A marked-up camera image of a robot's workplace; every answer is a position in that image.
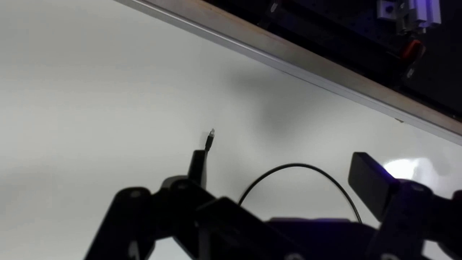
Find white board mat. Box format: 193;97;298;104
0;0;462;260

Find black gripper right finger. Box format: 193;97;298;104
348;151;462;260

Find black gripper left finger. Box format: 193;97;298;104
86;150;309;260

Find black charging cable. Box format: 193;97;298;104
204;127;364;224

